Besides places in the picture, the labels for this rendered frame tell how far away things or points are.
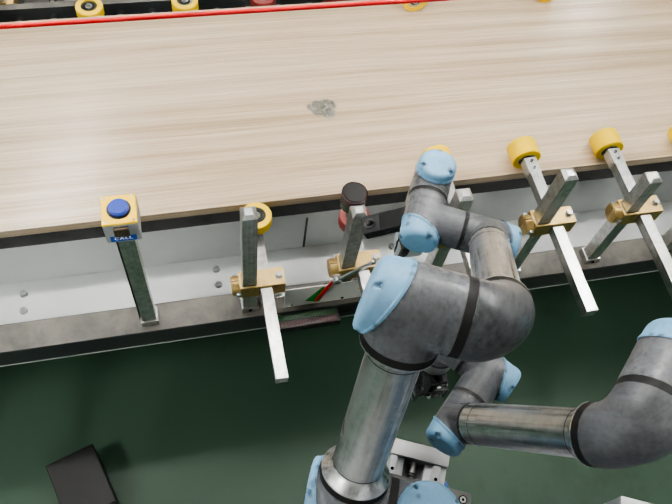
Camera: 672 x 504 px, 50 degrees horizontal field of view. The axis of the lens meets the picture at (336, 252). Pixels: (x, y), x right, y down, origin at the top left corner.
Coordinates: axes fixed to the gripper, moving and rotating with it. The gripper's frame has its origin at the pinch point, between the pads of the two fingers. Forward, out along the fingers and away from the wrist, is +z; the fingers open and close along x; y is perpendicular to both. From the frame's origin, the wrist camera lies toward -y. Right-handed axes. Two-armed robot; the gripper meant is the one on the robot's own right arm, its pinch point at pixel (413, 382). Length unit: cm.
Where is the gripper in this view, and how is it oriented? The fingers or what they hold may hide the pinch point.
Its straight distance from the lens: 173.1
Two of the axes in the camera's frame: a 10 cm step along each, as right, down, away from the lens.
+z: -1.0, 4.9, 8.6
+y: 1.8, 8.6, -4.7
